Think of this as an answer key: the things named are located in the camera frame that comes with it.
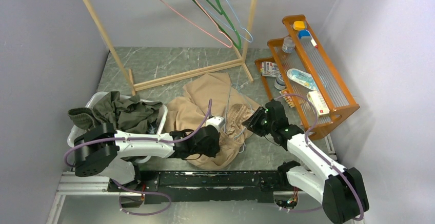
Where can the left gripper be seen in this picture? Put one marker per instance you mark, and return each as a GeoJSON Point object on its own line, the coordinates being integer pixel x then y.
{"type": "Point", "coordinates": [215, 149]}

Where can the light blue oval package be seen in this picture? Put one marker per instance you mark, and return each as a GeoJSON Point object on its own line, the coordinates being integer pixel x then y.
{"type": "Point", "coordinates": [302, 78]}

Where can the white red box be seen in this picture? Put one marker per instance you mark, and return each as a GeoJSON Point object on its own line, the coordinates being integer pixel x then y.
{"type": "Point", "coordinates": [316, 98]}

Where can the olive green shorts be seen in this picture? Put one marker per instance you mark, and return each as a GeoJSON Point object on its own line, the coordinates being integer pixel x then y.
{"type": "Point", "coordinates": [128, 114]}

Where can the round tin can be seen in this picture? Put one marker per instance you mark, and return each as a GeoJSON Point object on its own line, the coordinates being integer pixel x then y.
{"type": "Point", "coordinates": [279, 83]}

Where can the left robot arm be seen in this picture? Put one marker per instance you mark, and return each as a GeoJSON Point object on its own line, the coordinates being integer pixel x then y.
{"type": "Point", "coordinates": [113, 153]}

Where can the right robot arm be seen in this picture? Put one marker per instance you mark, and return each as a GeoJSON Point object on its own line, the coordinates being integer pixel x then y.
{"type": "Point", "coordinates": [340, 190]}

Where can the wooden clothes rack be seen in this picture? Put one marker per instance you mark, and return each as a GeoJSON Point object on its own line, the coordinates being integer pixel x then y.
{"type": "Point", "coordinates": [240, 61]}

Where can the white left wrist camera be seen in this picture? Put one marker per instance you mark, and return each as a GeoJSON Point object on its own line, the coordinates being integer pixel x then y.
{"type": "Point", "coordinates": [215, 120]}

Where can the blue white box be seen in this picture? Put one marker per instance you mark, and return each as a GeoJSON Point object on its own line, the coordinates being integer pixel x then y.
{"type": "Point", "coordinates": [306, 35]}

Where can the clear plastic jar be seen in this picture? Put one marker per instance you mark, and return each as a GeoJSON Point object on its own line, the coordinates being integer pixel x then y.
{"type": "Point", "coordinates": [288, 45]}

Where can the light blue wire hanger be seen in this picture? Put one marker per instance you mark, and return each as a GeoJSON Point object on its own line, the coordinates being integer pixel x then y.
{"type": "Point", "coordinates": [233, 15]}

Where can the orange wooden shelf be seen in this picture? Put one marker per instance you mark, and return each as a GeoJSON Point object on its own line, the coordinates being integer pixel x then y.
{"type": "Point", "coordinates": [314, 61]}

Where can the colourful snack packet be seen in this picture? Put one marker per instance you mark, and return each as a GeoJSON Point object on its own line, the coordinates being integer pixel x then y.
{"type": "Point", "coordinates": [269, 69]}

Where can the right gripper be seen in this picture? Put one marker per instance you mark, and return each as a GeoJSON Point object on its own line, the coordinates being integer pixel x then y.
{"type": "Point", "coordinates": [252, 123]}

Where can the pink wire hanger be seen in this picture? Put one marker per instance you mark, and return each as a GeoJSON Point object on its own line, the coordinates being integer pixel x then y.
{"type": "Point", "coordinates": [181, 23]}

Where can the beige shorts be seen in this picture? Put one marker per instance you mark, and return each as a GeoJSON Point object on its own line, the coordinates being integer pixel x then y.
{"type": "Point", "coordinates": [187, 111]}

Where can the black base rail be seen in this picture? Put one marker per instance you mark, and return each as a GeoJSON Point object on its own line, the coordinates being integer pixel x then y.
{"type": "Point", "coordinates": [263, 186]}

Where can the yellow sponge block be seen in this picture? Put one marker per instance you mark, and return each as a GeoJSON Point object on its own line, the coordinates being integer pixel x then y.
{"type": "Point", "coordinates": [299, 25]}

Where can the crayon pack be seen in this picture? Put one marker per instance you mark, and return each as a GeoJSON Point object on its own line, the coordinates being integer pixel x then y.
{"type": "Point", "coordinates": [287, 99]}

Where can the green hanger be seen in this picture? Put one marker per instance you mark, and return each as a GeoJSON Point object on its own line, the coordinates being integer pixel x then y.
{"type": "Point", "coordinates": [220, 18]}

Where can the white plastic laundry basket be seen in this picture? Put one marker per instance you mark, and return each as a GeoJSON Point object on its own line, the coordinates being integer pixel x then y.
{"type": "Point", "coordinates": [159, 117]}

